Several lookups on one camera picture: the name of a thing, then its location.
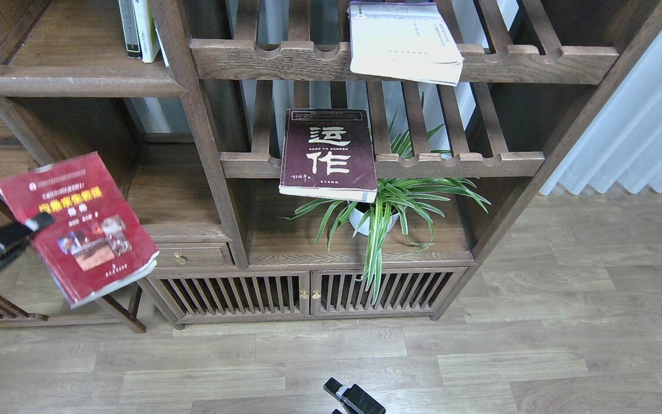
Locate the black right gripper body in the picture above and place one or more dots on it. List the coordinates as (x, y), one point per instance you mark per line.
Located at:
(356, 400)

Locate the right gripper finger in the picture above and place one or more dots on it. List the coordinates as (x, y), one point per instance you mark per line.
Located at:
(335, 388)

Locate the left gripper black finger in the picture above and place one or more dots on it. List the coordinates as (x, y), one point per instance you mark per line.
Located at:
(39, 222)

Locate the red book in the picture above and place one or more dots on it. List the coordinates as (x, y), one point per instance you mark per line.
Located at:
(96, 244)

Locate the white book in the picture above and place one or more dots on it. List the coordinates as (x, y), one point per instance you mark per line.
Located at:
(146, 30)
(403, 40)

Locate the brass drawer knob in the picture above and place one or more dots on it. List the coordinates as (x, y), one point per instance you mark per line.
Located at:
(180, 259)

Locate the white plant pot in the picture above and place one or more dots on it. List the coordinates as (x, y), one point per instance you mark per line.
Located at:
(363, 226)

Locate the green spider plant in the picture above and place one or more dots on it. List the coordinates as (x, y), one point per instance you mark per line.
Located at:
(415, 195)

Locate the white upright book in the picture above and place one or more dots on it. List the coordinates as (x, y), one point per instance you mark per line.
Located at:
(146, 30)

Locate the grey upright book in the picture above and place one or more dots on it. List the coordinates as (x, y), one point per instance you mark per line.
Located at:
(130, 30)

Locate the dark wooden bookshelf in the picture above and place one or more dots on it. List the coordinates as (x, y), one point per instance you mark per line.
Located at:
(195, 148)

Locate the dark brown book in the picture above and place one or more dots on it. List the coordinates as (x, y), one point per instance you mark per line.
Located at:
(328, 153)

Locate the white curtain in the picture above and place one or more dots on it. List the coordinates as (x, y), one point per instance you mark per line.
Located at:
(623, 145)

